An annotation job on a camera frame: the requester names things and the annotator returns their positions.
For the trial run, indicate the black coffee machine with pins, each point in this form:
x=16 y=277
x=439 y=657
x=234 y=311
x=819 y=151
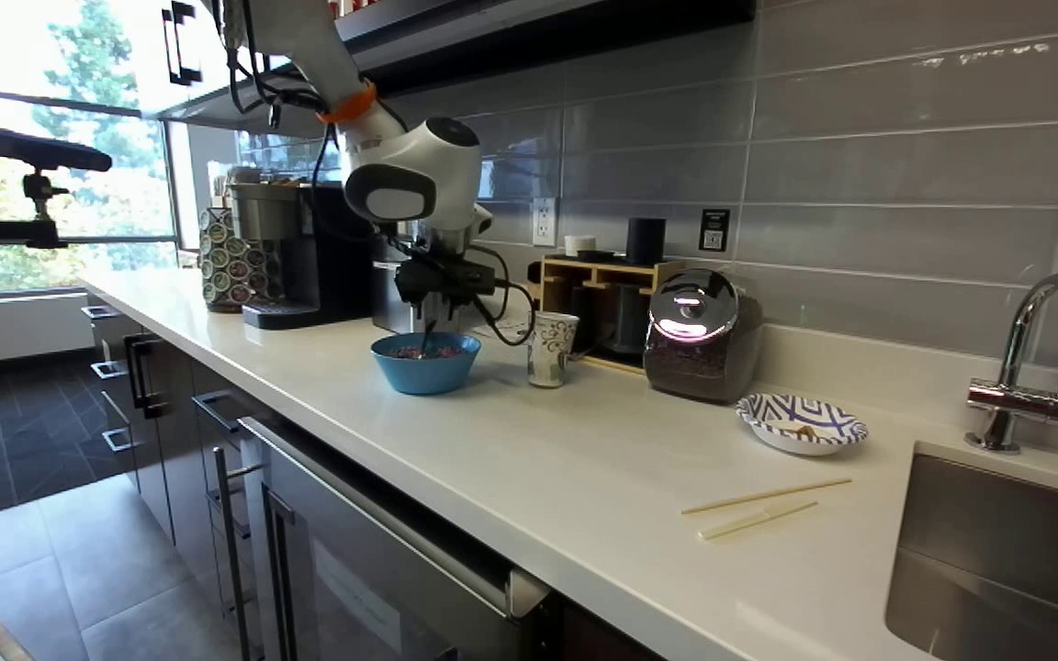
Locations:
x=330 y=262

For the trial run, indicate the blue plastic bowl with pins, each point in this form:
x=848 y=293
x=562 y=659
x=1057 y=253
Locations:
x=423 y=377

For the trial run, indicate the white paper cup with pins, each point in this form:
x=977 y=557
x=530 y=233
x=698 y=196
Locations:
x=552 y=355

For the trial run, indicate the black padded stand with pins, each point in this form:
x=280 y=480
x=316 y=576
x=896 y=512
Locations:
x=28 y=147

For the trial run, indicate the small chrome faucet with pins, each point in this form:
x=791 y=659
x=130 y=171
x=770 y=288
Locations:
x=1024 y=398

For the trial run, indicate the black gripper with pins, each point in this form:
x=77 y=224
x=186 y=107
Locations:
x=448 y=282

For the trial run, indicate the black tall canister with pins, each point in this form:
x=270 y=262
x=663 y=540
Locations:
x=646 y=240

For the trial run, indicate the dark jar silver lid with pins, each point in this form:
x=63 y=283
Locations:
x=698 y=355

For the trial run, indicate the patterned small plate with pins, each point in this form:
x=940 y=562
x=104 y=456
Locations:
x=799 y=428

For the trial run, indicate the wooden organizer shelf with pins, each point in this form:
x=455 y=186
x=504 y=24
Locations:
x=568 y=272

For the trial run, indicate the white wall outlet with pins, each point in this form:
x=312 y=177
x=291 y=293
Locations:
x=545 y=221

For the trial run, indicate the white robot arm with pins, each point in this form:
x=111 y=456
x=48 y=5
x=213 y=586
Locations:
x=430 y=171

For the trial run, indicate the black wall switch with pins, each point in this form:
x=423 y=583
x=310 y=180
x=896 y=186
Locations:
x=712 y=231

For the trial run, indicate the blue bowl of colourful candies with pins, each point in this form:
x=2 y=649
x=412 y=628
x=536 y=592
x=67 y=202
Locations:
x=412 y=355

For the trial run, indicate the wooden chopstick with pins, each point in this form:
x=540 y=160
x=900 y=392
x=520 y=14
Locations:
x=755 y=518
x=770 y=496

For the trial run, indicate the steel sink basin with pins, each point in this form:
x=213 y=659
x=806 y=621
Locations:
x=994 y=562

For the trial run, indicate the dark under-counter cabinets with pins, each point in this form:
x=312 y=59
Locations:
x=186 y=489

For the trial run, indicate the glass jar with contents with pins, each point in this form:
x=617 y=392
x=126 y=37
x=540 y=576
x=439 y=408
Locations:
x=224 y=262

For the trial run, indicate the black upper shelf cabinet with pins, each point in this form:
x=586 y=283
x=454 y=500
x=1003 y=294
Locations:
x=552 y=37

